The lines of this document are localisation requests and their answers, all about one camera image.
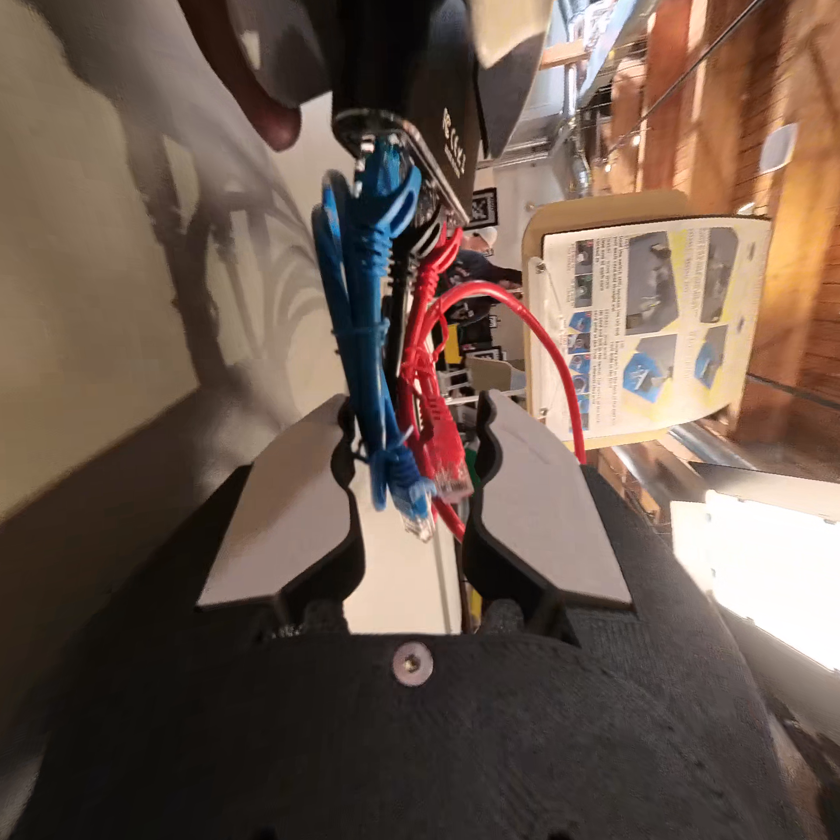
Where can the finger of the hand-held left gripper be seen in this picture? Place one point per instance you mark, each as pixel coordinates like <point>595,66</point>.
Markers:
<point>508,79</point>
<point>289,52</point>

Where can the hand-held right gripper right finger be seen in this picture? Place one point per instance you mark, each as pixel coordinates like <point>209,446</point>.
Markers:
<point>551,525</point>

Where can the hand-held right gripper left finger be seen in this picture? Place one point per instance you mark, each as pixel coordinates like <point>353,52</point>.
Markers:
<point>282,525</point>

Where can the black network switch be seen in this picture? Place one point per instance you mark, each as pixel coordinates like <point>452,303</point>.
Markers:
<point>407,65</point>

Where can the person's left hand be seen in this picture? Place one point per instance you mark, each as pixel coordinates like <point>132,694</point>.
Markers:
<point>262,98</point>

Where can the black white marker board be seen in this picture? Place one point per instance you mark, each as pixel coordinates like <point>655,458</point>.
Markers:
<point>484,207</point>

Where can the studio light panel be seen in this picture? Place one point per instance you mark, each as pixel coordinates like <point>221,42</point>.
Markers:
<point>768,571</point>

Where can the metal ventilation duct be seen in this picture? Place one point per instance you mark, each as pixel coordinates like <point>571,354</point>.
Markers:
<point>709,453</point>

